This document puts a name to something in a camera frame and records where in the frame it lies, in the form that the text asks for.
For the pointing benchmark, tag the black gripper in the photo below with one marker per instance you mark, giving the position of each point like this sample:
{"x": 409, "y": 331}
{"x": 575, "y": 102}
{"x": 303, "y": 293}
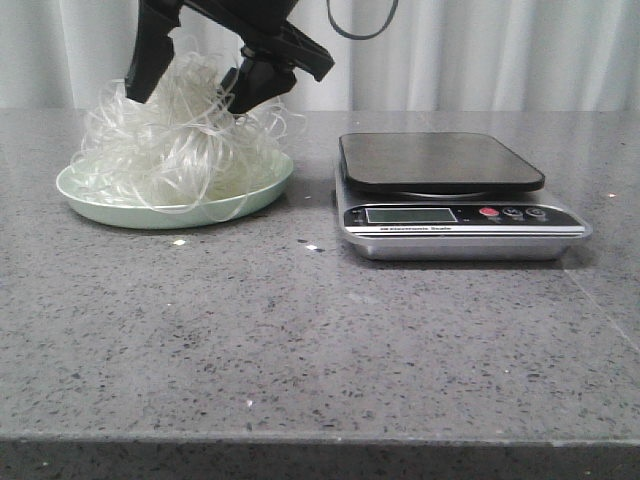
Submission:
{"x": 273, "y": 49}

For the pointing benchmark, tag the translucent white vermicelli bundle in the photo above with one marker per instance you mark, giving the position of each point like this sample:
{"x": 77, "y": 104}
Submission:
{"x": 183, "y": 146}

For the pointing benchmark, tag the light green round plate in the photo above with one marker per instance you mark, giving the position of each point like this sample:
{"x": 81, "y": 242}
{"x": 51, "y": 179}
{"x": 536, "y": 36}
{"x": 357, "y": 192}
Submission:
{"x": 134, "y": 216}

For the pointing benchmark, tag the white pleated curtain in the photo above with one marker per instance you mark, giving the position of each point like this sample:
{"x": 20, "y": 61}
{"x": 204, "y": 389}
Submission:
{"x": 406, "y": 55}

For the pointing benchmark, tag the silver black kitchen scale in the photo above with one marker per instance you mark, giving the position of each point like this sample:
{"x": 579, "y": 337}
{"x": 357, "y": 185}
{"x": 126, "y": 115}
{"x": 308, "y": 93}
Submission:
{"x": 442, "y": 196}

